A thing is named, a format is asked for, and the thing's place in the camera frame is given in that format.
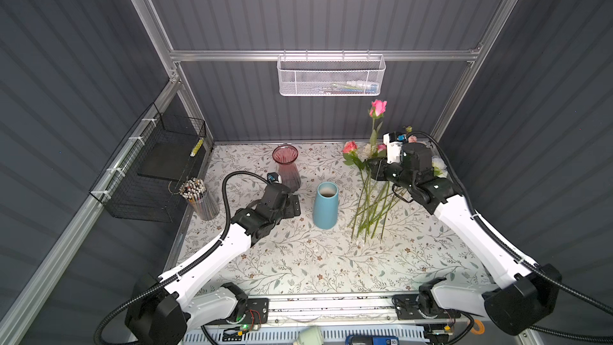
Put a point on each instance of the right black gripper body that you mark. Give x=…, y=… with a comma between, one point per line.
x=379, y=169

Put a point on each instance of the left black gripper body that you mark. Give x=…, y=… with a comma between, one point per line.
x=291, y=206

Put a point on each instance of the teal ceramic vase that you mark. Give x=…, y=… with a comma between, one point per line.
x=326, y=202

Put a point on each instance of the cream peach rose stem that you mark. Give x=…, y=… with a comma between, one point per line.
x=377, y=203

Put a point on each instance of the coral pink rose stem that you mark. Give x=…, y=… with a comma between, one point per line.
x=353, y=172

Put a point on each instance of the hot pink rose stem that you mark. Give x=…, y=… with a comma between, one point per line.
x=376, y=114

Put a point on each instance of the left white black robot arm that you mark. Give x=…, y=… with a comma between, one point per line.
x=167, y=315

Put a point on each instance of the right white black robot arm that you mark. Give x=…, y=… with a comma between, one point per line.
x=520, y=293

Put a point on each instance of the pink ribbed glass vase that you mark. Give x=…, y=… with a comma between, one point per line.
x=285, y=157

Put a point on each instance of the white blue flower stem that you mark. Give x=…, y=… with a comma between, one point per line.
x=439, y=167

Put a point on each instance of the pink peony flower bunch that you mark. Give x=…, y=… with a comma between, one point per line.
x=396, y=195

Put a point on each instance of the glass cup of pencils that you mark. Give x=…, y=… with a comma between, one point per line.
x=196, y=192

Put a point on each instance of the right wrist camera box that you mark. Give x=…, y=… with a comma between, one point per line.
x=394, y=142

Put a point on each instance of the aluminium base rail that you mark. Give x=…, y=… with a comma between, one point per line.
x=330, y=309

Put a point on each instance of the white wire mesh basket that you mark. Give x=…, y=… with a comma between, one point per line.
x=299, y=74

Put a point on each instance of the black wire wall basket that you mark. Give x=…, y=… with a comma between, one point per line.
x=143, y=182

